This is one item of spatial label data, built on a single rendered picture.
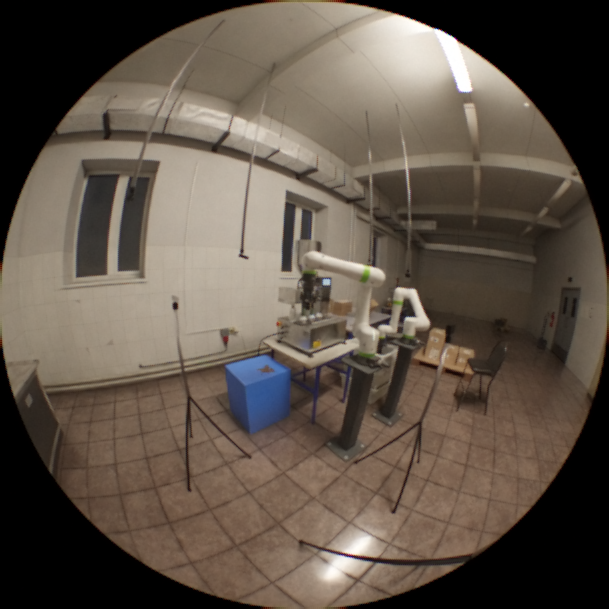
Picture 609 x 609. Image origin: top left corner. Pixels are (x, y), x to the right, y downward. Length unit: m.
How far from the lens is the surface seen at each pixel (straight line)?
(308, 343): 1.81
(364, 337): 1.35
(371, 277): 1.26
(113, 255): 3.23
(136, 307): 2.83
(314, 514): 1.63
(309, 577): 1.53
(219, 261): 2.96
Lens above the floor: 1.53
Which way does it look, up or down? 10 degrees down
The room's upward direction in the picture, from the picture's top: 3 degrees clockwise
